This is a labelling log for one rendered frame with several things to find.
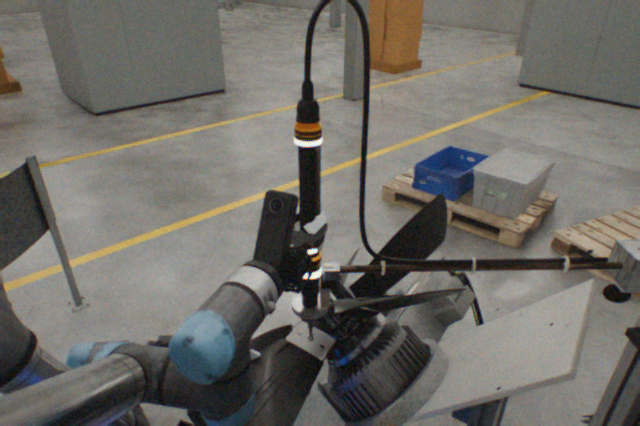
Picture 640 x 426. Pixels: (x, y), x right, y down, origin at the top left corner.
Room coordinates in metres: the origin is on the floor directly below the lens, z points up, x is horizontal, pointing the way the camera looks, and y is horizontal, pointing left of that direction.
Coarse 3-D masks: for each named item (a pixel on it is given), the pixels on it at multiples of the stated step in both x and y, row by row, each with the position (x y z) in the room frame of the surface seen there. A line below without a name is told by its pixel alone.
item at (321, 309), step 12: (324, 264) 0.70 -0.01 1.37; (336, 264) 0.70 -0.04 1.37; (324, 276) 0.68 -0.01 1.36; (336, 276) 0.68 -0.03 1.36; (324, 288) 0.67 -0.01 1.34; (300, 300) 0.70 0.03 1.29; (324, 300) 0.68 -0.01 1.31; (300, 312) 0.66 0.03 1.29; (312, 312) 0.66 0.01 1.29; (324, 312) 0.67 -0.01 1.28
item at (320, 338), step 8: (296, 328) 0.72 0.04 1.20; (304, 328) 0.72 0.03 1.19; (312, 328) 0.72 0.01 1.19; (288, 336) 0.70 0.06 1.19; (296, 336) 0.70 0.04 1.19; (304, 336) 0.70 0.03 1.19; (320, 336) 0.70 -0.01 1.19; (328, 336) 0.70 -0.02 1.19; (296, 344) 0.68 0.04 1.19; (304, 344) 0.68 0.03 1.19; (312, 344) 0.68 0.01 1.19; (320, 344) 0.68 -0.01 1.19; (328, 344) 0.68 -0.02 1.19; (312, 352) 0.66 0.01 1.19; (320, 352) 0.66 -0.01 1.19; (328, 352) 0.66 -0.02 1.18
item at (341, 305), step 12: (456, 288) 0.57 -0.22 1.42; (336, 300) 0.62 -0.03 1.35; (348, 300) 0.58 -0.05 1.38; (360, 300) 0.56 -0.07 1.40; (372, 300) 0.54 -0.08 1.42; (384, 300) 0.53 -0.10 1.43; (396, 300) 0.61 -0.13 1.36; (408, 300) 0.61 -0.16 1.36; (420, 300) 0.62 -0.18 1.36; (432, 300) 0.62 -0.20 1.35; (336, 312) 0.52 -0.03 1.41
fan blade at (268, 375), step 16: (272, 352) 0.66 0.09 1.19; (288, 352) 0.65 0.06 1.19; (304, 352) 0.65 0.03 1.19; (256, 368) 0.62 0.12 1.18; (272, 368) 0.62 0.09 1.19; (288, 368) 0.62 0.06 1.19; (304, 368) 0.62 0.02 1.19; (320, 368) 0.62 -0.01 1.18; (256, 384) 0.58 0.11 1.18; (272, 384) 0.58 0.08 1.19; (288, 384) 0.58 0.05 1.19; (304, 384) 0.58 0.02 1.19; (256, 400) 0.55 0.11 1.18; (272, 400) 0.55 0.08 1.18; (288, 400) 0.55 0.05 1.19; (304, 400) 0.55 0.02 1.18; (192, 416) 0.55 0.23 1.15; (256, 416) 0.52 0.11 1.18; (272, 416) 0.52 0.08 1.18; (288, 416) 0.51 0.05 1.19
